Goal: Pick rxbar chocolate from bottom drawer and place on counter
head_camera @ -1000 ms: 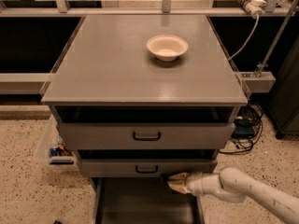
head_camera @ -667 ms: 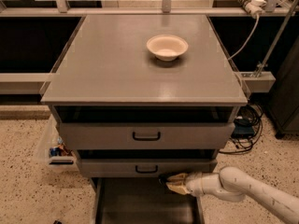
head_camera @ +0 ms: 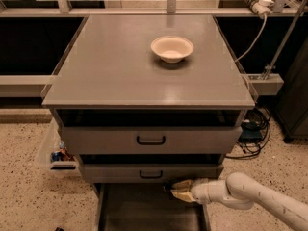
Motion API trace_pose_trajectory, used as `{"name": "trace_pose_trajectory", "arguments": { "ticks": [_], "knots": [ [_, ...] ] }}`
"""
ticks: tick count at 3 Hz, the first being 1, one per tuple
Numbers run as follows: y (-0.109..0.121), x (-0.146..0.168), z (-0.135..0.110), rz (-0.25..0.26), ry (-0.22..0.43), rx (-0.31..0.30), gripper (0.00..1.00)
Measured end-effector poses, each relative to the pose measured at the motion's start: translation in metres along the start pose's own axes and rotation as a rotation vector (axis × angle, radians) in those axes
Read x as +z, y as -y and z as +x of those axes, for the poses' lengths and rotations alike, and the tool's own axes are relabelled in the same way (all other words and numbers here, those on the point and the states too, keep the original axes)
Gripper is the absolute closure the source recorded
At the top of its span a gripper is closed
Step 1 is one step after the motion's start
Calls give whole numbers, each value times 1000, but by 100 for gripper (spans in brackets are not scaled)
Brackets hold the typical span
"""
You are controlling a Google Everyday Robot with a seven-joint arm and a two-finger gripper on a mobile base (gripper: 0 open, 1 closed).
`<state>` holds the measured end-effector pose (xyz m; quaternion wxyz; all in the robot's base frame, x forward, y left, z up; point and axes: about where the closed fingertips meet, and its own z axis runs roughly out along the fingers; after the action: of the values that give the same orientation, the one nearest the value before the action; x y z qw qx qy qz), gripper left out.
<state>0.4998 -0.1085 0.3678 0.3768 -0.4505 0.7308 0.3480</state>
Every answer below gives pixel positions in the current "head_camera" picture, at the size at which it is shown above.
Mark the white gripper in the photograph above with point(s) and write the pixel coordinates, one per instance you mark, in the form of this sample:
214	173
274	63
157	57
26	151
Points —
201	192

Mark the black rxbar chocolate bar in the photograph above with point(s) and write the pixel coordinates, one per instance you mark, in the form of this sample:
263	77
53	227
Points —
167	187

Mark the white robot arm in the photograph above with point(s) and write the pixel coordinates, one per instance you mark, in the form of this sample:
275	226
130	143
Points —
239	191

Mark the grey bottom drawer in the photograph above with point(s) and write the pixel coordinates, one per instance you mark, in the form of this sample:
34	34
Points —
146	207

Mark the grey drawer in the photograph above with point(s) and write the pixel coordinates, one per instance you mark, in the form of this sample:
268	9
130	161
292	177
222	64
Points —
149	168
91	131
146	207

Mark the grey drawer cabinet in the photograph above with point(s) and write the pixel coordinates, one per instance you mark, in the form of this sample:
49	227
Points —
143	101

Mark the grey middle drawer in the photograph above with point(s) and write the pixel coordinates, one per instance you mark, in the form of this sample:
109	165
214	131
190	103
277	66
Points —
149	168

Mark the grey top drawer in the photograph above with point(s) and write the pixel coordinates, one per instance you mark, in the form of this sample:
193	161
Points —
91	131

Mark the blue electronic box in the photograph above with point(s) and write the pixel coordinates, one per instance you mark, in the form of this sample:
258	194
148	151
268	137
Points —
250	135

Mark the dark cabinet at right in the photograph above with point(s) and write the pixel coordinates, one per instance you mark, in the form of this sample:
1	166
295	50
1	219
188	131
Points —
292	106

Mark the white paper bowl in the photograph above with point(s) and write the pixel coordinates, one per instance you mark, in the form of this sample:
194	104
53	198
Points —
172	49

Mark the metal diagonal rod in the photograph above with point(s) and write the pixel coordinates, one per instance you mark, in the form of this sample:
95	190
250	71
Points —
266	73

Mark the white power strip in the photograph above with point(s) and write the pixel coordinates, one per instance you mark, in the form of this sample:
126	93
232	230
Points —
260	7

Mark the grey metal rail frame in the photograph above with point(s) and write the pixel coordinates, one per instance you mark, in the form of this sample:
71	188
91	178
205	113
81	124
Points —
22	84

